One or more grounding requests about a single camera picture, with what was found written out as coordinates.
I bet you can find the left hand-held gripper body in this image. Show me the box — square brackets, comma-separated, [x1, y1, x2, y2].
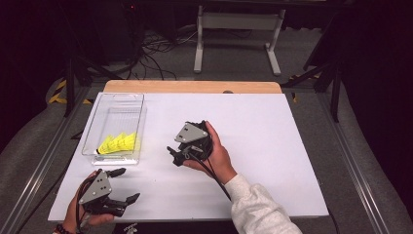
[77, 169, 129, 218]

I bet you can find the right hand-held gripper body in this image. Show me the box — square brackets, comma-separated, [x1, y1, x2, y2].
[173, 120, 214, 163]

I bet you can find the yellow shuttlecock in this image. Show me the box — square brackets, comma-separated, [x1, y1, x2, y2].
[123, 131, 141, 153]
[95, 135, 115, 156]
[110, 132, 129, 154]

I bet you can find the clear plastic container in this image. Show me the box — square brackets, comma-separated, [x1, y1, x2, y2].
[81, 93, 148, 166]

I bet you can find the person's left hand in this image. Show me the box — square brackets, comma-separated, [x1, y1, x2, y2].
[61, 196, 115, 234]

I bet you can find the person's right hand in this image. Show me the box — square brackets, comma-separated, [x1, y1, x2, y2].
[183, 120, 239, 185]

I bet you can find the person's black clothing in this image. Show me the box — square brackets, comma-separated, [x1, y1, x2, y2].
[113, 220, 238, 234]

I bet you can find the white table board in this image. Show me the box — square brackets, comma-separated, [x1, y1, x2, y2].
[48, 92, 329, 222]

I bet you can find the person's right white sleeve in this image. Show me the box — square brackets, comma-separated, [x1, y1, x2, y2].
[224, 174, 304, 234]

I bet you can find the yellow black floor tape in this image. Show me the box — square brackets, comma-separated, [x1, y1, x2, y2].
[48, 79, 94, 105]

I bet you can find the black tripod stand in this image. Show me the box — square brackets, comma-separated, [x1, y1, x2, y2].
[62, 55, 125, 118]
[281, 61, 343, 124]

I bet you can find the white metal stand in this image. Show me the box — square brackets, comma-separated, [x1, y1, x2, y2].
[193, 5, 286, 77]

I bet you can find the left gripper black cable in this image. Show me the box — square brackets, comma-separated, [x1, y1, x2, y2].
[74, 176, 98, 234]

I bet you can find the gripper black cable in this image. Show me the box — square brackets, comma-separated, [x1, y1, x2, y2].
[187, 152, 233, 202]
[74, 176, 98, 234]

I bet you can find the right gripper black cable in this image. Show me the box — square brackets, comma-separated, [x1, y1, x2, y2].
[187, 152, 233, 202]

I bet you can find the dark bead bracelet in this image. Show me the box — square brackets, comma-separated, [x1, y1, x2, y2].
[54, 223, 74, 234]

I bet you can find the aluminium rail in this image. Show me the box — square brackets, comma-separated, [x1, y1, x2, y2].
[319, 93, 391, 234]
[0, 87, 95, 234]

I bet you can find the tangle of black floor cables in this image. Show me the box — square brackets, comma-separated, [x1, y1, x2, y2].
[123, 28, 199, 81]

